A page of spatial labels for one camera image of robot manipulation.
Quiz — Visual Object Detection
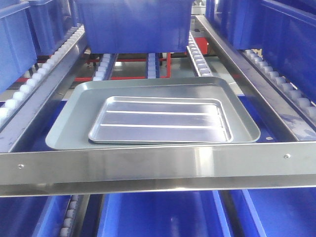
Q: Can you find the blue bin on rollers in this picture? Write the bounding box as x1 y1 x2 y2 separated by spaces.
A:
77 0 193 54

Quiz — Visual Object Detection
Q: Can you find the blue bin lower shelf centre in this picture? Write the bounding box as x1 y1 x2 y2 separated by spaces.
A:
97 191 233 237

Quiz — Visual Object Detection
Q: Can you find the silver ribbed metal tray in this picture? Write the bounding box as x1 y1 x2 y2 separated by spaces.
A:
88 96 233 144

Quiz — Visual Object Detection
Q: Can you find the large grey plastic tray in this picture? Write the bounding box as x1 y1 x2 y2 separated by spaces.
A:
46 77 260 150

